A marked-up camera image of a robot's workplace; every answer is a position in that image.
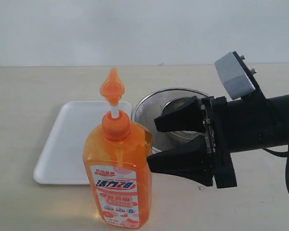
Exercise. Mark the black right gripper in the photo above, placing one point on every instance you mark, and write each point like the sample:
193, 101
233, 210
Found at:
204, 157

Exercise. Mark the orange pump soap bottle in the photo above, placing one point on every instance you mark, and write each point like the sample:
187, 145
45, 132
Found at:
114, 156

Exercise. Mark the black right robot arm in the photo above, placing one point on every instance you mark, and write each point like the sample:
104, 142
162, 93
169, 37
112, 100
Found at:
223, 128

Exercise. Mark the small stainless steel bowl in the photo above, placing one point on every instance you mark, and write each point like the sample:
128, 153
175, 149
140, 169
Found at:
182, 136

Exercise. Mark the large steel mesh basin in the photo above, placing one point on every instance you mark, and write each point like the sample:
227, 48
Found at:
151, 106

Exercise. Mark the white rectangular plastic tray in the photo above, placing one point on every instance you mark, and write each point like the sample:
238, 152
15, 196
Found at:
60, 161

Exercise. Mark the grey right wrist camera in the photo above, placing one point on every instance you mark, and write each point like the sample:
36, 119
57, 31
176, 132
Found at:
234, 76

